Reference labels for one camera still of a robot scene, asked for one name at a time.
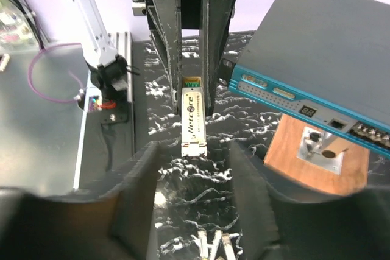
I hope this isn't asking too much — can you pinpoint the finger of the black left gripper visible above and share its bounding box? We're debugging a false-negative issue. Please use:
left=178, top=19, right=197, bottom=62
left=200, top=0, right=236, bottom=116
left=143, top=0, right=182, bottom=114

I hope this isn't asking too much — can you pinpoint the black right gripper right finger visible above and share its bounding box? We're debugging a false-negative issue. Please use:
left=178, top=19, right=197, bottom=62
left=228, top=141, right=363, bottom=260

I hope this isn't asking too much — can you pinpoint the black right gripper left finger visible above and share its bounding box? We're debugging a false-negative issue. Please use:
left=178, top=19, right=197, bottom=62
left=74, top=141, right=158, bottom=259

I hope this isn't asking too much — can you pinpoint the silver Netcore SFP module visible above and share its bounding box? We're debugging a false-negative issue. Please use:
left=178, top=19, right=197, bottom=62
left=181, top=77, right=208, bottom=157

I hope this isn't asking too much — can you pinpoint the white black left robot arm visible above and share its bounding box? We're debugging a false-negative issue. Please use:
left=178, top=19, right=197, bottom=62
left=71, top=0, right=236, bottom=115

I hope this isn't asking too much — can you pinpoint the silver SFP module on mat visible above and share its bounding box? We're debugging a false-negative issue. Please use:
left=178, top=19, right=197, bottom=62
left=198, top=230, right=222, bottom=260
left=222, top=233, right=236, bottom=260

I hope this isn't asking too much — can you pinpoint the wooden board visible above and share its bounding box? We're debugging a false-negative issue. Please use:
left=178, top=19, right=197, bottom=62
left=264, top=114, right=370, bottom=195

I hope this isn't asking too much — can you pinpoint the metal switch support bracket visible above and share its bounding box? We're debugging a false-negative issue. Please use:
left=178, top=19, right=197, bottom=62
left=297, top=127, right=352, bottom=175

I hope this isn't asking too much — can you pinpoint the dark grey network switch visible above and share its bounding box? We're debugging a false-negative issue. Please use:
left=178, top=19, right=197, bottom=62
left=229, top=0, right=389, bottom=156

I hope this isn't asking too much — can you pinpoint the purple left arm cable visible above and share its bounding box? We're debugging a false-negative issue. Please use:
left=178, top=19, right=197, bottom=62
left=27, top=42, right=87, bottom=103

